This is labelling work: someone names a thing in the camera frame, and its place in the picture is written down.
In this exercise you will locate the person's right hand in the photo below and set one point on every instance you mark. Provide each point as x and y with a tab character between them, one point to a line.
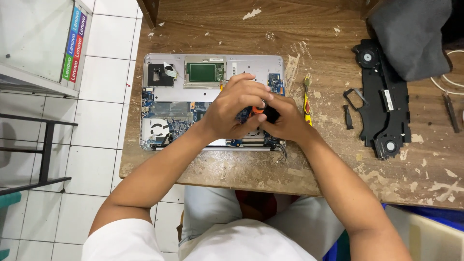
292	121

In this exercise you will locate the person's left hand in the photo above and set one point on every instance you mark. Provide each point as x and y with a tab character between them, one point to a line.
226	108

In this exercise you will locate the person's right fingers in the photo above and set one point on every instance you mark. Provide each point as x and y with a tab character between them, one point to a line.
277	128

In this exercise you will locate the orange and black screwdriver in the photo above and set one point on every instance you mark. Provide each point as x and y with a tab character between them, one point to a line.
266	113

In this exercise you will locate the small black plastic strip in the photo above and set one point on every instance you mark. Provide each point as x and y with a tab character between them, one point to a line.
348	118

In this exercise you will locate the red stool seat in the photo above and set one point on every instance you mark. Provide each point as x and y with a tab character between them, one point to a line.
261	203

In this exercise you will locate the person's grey trousers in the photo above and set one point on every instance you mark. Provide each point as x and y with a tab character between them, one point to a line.
210	206

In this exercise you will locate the black laptop speaker assembly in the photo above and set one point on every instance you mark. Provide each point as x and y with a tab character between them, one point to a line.
380	108

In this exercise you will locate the opened silver laptop base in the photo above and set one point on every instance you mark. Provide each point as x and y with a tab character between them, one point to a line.
174	105

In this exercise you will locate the person's white shirt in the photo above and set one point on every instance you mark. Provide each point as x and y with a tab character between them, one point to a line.
235	243

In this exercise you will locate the grey fabric pouch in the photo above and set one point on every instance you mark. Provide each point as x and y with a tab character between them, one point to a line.
409	40

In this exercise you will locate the black tweezers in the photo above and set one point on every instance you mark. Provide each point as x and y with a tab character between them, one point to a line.
451	112

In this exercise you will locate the white plastic box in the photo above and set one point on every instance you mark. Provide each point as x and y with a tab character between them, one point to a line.
427	235

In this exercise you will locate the glass display cabinet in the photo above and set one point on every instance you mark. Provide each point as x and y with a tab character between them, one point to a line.
36	40

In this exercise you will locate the teal plastic object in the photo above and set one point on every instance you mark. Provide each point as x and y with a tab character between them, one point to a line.
9	201

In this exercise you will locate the black plastic frame piece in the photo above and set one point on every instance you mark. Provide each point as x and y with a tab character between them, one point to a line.
348	95

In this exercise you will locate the black metal frame stool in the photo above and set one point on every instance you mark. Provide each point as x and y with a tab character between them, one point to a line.
47	152

